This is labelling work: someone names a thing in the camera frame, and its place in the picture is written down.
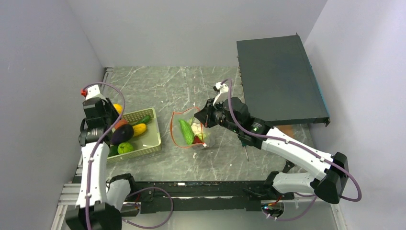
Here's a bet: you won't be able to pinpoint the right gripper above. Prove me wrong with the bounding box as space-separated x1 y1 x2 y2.
194 97 241 134

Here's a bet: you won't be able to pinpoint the clear zip top bag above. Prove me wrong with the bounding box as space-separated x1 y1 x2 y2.
170 107 215 150

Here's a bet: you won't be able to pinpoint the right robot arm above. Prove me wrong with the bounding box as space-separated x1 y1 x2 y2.
194 97 349 204

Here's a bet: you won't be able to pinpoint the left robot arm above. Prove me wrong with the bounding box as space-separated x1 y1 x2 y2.
65 96 138 230

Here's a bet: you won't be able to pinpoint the yellow toy fruit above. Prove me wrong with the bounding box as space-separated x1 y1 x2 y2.
113 103 123 115

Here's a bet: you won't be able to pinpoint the red toy tomato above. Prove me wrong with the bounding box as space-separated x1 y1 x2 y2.
114 119 129 129

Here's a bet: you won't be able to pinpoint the dark purple toy eggplant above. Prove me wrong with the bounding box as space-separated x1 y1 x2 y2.
110 124 134 145

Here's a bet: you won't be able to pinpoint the dark green toy avocado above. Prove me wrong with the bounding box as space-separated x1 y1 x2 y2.
108 145 119 157

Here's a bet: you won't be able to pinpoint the yellow toy squash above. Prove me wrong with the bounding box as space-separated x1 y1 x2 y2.
132 123 147 137

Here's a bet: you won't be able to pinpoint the dark green toy cucumber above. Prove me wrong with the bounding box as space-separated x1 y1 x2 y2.
132 115 151 126

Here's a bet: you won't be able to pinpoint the green plastic basket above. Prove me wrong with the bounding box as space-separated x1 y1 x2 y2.
107 108 161 164

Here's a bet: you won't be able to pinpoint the dark green metal case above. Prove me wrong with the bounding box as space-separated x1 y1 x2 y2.
237 34 330 126

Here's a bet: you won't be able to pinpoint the wooden board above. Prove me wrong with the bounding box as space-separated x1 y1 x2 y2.
276 124 312 143

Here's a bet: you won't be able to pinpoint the black pliers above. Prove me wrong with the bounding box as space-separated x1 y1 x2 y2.
282 160 295 173

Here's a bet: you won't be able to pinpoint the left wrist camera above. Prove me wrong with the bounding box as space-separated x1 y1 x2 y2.
81 84 105 100

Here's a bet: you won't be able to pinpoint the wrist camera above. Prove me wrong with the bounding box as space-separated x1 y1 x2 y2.
213 82 229 105
81 84 105 100

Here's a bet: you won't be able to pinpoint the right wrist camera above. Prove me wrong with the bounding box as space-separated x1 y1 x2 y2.
213 82 229 105

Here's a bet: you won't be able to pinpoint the green handled screwdriver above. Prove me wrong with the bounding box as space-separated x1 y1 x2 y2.
242 143 249 161

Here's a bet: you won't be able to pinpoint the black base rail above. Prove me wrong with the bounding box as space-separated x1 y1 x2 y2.
125 181 294 214

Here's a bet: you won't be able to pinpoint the aluminium frame rail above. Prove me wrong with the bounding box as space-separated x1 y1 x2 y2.
51 68 120 230

